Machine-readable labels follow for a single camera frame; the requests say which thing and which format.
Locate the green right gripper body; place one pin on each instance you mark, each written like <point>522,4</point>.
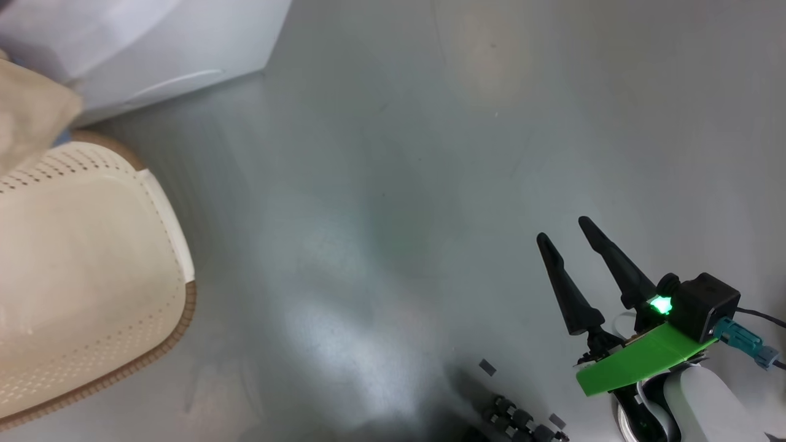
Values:
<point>645,359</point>

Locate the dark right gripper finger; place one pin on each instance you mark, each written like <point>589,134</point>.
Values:
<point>626,276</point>
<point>574,301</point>

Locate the cream and blue garment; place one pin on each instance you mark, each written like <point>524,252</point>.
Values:
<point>31,116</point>

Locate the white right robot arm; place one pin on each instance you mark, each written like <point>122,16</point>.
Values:
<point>706,405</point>

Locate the white front-load washing machine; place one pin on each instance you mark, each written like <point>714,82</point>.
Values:
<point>172,43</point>

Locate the cream perforated laundry basket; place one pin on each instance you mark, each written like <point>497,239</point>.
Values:
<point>92,276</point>

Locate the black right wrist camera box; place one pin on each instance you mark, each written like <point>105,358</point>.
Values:
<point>706,304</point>

